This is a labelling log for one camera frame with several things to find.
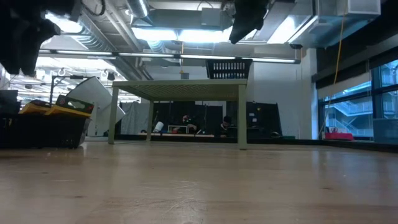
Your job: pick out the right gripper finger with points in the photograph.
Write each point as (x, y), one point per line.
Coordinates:
(245, 26)

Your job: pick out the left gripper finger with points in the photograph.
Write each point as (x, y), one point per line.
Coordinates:
(7, 49)
(29, 56)

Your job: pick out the black plastic mesh basket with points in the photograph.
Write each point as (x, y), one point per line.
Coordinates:
(46, 133)
(228, 76)

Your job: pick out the yellow crayon box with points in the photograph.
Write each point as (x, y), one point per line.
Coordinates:
(74, 104)
(31, 109)

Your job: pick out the green perforated metal shelf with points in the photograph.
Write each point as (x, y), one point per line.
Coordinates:
(186, 85)

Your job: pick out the black light stand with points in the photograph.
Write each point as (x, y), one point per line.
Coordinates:
(51, 93)

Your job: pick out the black monitor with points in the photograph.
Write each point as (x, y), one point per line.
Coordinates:
(9, 102)

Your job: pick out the long LED light bar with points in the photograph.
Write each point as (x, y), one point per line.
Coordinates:
(205, 57)

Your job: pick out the black partition screen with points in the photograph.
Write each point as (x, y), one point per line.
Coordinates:
(267, 118)
(205, 115)

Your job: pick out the person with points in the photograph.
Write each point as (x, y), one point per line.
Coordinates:
(227, 119)
(188, 120)

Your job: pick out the grey cloth cover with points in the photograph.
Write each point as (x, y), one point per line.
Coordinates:
(135, 118)

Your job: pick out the white cylinder object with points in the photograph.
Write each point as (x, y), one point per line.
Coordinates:
(158, 127)

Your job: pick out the red storage box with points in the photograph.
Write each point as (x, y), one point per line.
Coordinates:
(339, 136)

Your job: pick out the black aluminium rig frame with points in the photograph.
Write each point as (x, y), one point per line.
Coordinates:
(264, 140)

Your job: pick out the white frame box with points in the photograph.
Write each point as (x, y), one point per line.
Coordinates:
(174, 126)

